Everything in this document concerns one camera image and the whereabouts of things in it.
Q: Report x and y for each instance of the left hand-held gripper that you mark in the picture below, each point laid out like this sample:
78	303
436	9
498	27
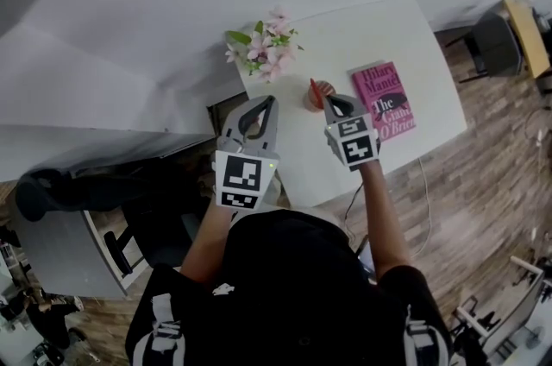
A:
241	176

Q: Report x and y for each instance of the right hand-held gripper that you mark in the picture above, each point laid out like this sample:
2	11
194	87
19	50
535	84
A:
355	144

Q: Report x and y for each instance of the brown round pen holder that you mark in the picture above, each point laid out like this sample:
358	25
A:
324	90

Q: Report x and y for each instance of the red pen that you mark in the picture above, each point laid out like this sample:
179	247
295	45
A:
316	93

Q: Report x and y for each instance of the person's right forearm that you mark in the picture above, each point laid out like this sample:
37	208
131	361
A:
386	222

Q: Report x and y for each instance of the person's left forearm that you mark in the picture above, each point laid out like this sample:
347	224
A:
206	241

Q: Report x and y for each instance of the pink paperback book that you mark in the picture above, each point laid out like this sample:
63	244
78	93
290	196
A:
386	96

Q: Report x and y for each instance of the pink flower bouquet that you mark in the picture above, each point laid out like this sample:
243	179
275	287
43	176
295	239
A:
264	51

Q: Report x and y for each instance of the grey chair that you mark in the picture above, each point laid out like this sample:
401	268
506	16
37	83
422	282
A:
496	45

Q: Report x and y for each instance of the black office chair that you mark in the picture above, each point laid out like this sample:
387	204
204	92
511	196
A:
99	193

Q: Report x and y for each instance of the person's black shirt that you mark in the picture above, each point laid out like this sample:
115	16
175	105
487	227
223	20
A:
280	295

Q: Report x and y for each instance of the light wooden desk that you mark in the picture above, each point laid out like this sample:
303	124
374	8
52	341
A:
524	32

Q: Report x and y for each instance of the grey cabinet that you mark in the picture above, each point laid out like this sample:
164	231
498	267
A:
60	258

